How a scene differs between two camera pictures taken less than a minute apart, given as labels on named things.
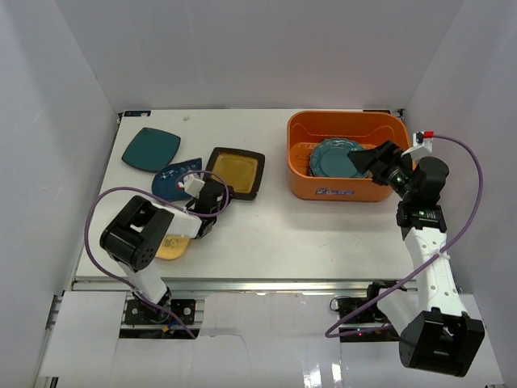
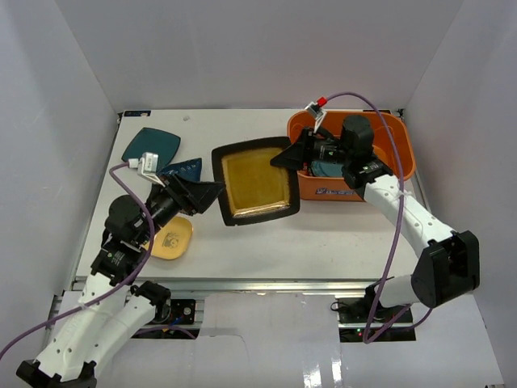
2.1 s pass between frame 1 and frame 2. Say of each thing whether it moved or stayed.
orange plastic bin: stayed
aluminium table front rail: stayed
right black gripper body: moved
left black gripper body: moved
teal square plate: stayed
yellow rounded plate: stayed
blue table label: stayed
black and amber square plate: moved
